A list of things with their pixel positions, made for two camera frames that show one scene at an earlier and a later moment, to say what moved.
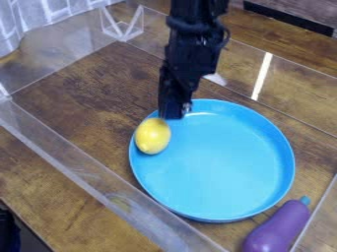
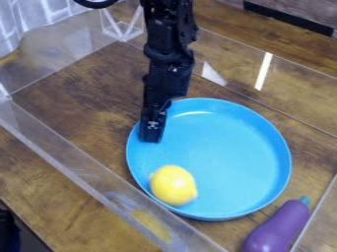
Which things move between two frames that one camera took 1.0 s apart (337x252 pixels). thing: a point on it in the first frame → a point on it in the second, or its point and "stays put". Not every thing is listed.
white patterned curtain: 24,16 stays put
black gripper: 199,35 → 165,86
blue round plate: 227,166 stays put
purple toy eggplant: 278,232 stays put
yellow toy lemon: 152,136 → 173,185
